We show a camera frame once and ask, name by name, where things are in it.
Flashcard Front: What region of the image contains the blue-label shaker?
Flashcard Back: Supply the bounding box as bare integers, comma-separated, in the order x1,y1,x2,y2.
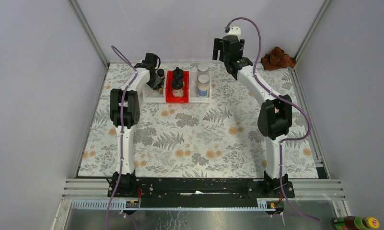
197,63,209,77
197,74,209,97

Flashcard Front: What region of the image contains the black-cap jar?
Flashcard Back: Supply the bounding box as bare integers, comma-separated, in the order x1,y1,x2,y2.
171,78,184,98
172,67,184,80

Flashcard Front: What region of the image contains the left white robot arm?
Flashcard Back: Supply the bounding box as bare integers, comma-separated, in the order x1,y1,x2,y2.
110,53,162,177

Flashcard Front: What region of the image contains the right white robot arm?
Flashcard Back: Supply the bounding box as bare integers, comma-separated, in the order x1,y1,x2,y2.
212,35,292,197

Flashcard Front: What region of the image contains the left clear plastic bin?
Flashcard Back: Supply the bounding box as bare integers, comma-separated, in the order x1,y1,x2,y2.
142,72,167,104

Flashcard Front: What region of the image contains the clear plastic bin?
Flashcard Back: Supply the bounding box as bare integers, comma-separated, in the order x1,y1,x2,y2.
189,70,211,103
142,72,167,104

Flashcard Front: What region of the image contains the red plastic bin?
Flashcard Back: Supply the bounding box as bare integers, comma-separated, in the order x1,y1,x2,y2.
164,70,190,103

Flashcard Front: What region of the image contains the brown crumpled cloth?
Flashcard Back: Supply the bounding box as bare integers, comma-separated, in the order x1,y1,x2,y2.
261,46,297,70

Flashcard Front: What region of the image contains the right clear plastic bin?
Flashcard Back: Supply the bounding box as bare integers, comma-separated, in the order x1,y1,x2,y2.
189,70,211,103

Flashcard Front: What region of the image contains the green yellow-cap bottle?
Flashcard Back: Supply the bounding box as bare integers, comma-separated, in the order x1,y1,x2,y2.
332,216,380,230

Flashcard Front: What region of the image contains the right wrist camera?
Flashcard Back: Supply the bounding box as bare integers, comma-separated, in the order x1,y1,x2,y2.
225,25,241,37

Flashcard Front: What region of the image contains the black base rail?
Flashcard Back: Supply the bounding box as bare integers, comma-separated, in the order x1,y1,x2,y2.
107,175,295,208

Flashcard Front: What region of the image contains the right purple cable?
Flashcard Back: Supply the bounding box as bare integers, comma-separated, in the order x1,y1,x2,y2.
225,17,321,222

